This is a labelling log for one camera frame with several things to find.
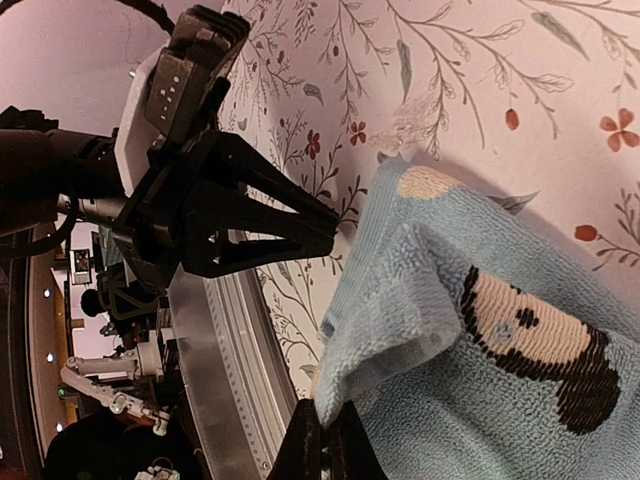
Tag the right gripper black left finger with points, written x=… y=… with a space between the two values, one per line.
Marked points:
x=300 y=453

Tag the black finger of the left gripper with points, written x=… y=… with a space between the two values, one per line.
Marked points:
x=240 y=189

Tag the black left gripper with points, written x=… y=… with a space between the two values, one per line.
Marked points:
x=211 y=231

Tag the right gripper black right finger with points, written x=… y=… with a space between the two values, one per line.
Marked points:
x=351 y=454

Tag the blue patterned towel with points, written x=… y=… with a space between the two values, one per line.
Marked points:
x=472 y=347

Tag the person in background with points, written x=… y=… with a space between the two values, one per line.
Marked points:
x=130 y=305

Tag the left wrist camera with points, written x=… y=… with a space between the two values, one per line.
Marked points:
x=172 y=92

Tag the aluminium front rail frame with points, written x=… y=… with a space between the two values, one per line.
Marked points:
x=236 y=379

